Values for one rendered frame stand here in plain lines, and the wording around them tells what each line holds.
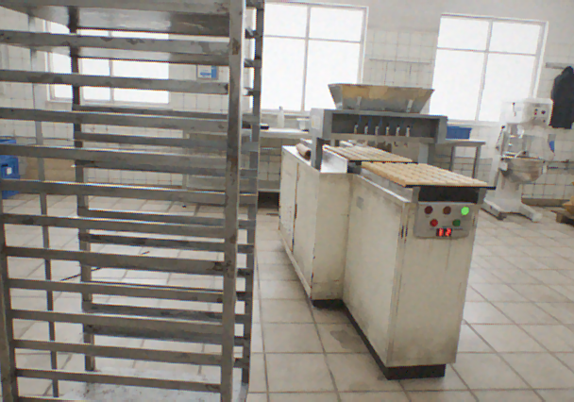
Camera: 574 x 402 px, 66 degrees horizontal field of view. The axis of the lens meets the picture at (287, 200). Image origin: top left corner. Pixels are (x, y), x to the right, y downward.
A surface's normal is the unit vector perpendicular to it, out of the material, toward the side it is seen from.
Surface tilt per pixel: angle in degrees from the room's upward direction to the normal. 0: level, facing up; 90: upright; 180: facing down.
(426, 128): 90
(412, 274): 90
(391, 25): 90
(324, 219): 90
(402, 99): 115
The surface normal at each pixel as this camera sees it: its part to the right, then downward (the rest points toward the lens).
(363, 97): 0.13, 0.61
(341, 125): 0.17, 0.22
